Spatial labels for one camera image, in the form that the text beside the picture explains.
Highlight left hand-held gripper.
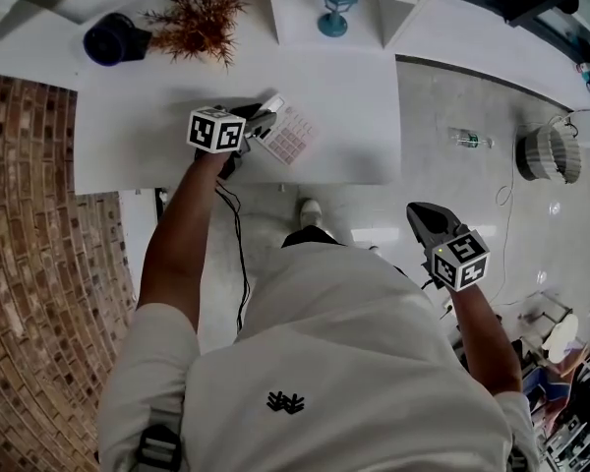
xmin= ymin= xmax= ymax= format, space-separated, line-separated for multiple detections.
xmin=185 ymin=101 xmax=280 ymax=180

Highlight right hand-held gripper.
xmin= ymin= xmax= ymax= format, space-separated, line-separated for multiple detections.
xmin=406 ymin=201 xmax=491 ymax=293

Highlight white and pink calculator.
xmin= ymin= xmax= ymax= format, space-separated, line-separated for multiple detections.
xmin=253 ymin=93 xmax=322 ymax=167

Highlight person's left forearm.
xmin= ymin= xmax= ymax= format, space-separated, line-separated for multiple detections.
xmin=136 ymin=149 xmax=233 ymax=337

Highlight person's right forearm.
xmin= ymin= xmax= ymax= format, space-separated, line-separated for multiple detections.
xmin=448 ymin=282 xmax=525 ymax=396

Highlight white desk with drawers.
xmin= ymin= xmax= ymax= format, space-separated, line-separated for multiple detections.
xmin=0 ymin=17 xmax=403 ymax=196

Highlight person's white left shoe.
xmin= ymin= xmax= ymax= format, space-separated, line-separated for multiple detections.
xmin=298 ymin=198 xmax=324 ymax=229

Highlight dried brown plant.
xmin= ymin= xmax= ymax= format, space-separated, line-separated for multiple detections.
xmin=139 ymin=0 xmax=251 ymax=71

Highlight person's black trousers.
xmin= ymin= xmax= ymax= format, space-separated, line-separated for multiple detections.
xmin=280 ymin=224 xmax=347 ymax=251

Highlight clear plastic bottle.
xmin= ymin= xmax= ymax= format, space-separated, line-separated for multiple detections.
xmin=446 ymin=126 xmax=495 ymax=151

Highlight white round plate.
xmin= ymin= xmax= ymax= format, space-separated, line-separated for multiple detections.
xmin=542 ymin=312 xmax=581 ymax=364

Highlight person's white shirt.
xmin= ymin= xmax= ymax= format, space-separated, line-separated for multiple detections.
xmin=97 ymin=241 xmax=543 ymax=472

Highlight white shelf unit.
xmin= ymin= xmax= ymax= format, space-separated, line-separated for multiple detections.
xmin=264 ymin=0 xmax=473 ymax=51

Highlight black round speaker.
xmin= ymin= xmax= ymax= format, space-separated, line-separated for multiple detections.
xmin=82 ymin=11 xmax=154 ymax=68

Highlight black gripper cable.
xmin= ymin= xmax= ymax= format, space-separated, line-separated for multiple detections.
xmin=214 ymin=176 xmax=253 ymax=336

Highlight white wire rack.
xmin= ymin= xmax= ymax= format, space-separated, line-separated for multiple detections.
xmin=544 ymin=360 xmax=590 ymax=472

